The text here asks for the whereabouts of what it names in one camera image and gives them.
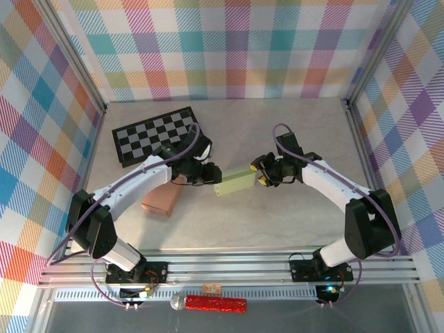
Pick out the aluminium frame post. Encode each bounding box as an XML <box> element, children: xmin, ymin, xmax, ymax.
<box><xmin>34</xmin><ymin>0</ymin><xmax>108</xmax><ymax>114</ymax></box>
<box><xmin>346</xmin><ymin>0</ymin><xmax>416</xmax><ymax>110</ymax></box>

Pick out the aluminium side rail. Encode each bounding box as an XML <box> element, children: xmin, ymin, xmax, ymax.
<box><xmin>60</xmin><ymin>102</ymin><xmax>109</xmax><ymax>259</ymax></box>
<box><xmin>345</xmin><ymin>99</ymin><xmax>397</xmax><ymax>258</ymax></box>

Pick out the orange paper box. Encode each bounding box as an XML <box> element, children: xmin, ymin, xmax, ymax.
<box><xmin>140</xmin><ymin>183</ymin><xmax>181</xmax><ymax>218</ymax></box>

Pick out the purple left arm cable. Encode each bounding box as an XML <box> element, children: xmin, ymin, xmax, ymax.
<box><xmin>46</xmin><ymin>121</ymin><xmax>204</xmax><ymax>310</ymax></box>

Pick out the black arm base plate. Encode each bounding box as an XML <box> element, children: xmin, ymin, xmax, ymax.
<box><xmin>105</xmin><ymin>260</ymin><xmax>169</xmax><ymax>284</ymax></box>
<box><xmin>289</xmin><ymin>258</ymin><xmax>355</xmax><ymax>282</ymax></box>

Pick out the green paper box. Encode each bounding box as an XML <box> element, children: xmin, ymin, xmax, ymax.
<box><xmin>213</xmin><ymin>166</ymin><xmax>257</xmax><ymax>198</ymax></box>

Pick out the aluminium rail bed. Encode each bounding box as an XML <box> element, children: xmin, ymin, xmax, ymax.
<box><xmin>37</xmin><ymin>246</ymin><xmax>423</xmax><ymax>289</ymax></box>

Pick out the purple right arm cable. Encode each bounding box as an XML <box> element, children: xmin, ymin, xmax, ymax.
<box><xmin>272</xmin><ymin>123</ymin><xmax>403</xmax><ymax>309</ymax></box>

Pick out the black and grey chessboard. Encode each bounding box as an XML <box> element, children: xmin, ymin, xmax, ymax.
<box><xmin>111</xmin><ymin>106</ymin><xmax>202</xmax><ymax>169</ymax></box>

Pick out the red glitter microphone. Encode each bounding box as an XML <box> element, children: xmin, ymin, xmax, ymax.
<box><xmin>169</xmin><ymin>293</ymin><xmax>248</xmax><ymax>314</ymax></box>

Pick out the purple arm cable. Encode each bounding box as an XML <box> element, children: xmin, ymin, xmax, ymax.
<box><xmin>46</xmin><ymin>121</ymin><xmax>204</xmax><ymax>310</ymax></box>
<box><xmin>272</xmin><ymin>123</ymin><xmax>403</xmax><ymax>309</ymax></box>

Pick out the perforated metal strip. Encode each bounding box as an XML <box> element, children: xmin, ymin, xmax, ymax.
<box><xmin>54</xmin><ymin>289</ymin><xmax>322</xmax><ymax>302</ymax></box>

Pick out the black connector module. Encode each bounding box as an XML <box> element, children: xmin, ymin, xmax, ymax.
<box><xmin>119</xmin><ymin>287</ymin><xmax>154</xmax><ymax>302</ymax></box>
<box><xmin>317</xmin><ymin>284</ymin><xmax>340</xmax><ymax>302</ymax></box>

